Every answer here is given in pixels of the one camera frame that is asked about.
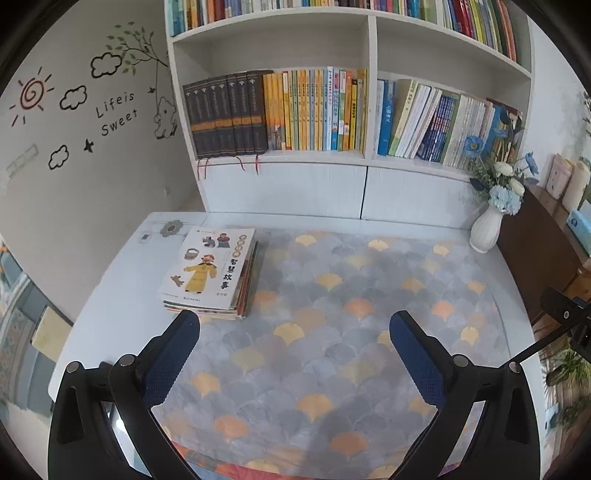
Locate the elephant swing wall sticker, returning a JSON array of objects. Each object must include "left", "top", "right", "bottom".
[{"left": 152, "top": 95, "right": 178, "bottom": 139}]

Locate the white wall switch panel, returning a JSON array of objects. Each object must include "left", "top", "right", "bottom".
[{"left": 4, "top": 144, "right": 38, "bottom": 178}]

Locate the white ribbed vase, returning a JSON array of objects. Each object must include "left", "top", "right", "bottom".
[{"left": 468, "top": 205, "right": 505, "bottom": 254}]

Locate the row of assorted shelf books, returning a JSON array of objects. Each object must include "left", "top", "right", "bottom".
[
  {"left": 165, "top": 0, "right": 370, "bottom": 38},
  {"left": 369, "top": 0, "right": 519, "bottom": 63}
]

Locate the blue white flower bouquet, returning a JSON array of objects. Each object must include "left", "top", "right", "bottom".
[{"left": 463, "top": 134, "right": 540, "bottom": 217}]

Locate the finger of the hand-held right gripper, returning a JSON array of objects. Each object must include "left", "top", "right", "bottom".
[{"left": 540, "top": 286, "right": 591, "bottom": 326}]

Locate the red sun wall sticker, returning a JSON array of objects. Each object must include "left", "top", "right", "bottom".
[{"left": 9, "top": 67, "right": 54, "bottom": 125}]

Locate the blue tissue box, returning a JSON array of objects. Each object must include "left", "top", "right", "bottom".
[{"left": 567, "top": 210, "right": 591, "bottom": 257}]

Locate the green floor plant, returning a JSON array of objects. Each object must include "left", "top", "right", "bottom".
[{"left": 540, "top": 342, "right": 591, "bottom": 432}]

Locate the cream container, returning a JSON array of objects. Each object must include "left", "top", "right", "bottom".
[{"left": 562, "top": 158, "right": 591, "bottom": 212}]

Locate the black lettering wall sticker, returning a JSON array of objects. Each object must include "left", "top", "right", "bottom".
[{"left": 95, "top": 92, "right": 139, "bottom": 137}]

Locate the brown wooden cabinet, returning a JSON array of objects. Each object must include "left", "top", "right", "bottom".
[{"left": 496, "top": 185, "right": 591, "bottom": 324}]

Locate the green tree wall sticker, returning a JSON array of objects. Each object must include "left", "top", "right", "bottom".
[{"left": 106, "top": 28, "right": 169, "bottom": 93}]

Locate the stack of children's books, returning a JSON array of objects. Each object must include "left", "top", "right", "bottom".
[{"left": 158, "top": 225, "right": 260, "bottom": 320}]

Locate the row of dark hardcover books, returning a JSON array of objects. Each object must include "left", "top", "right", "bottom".
[{"left": 182, "top": 69, "right": 274, "bottom": 178}]

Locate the row of blue white books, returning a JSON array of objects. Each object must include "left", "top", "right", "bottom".
[{"left": 376, "top": 78, "right": 525, "bottom": 168}]

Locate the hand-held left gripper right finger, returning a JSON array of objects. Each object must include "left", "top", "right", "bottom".
[{"left": 389, "top": 311, "right": 541, "bottom": 480}]

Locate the pink container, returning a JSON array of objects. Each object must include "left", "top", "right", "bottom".
[{"left": 546, "top": 154, "right": 574, "bottom": 200}]

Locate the grey fan-pattern mat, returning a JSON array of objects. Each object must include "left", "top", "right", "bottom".
[{"left": 152, "top": 228, "right": 511, "bottom": 480}]

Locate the white bookshelf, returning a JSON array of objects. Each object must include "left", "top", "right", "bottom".
[{"left": 164, "top": 0, "right": 536, "bottom": 229}]

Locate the yellow cushioned chair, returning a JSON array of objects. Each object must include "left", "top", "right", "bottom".
[{"left": 30, "top": 305, "right": 75, "bottom": 365}]

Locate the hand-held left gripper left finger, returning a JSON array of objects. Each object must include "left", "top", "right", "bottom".
[{"left": 47, "top": 309, "right": 201, "bottom": 480}]

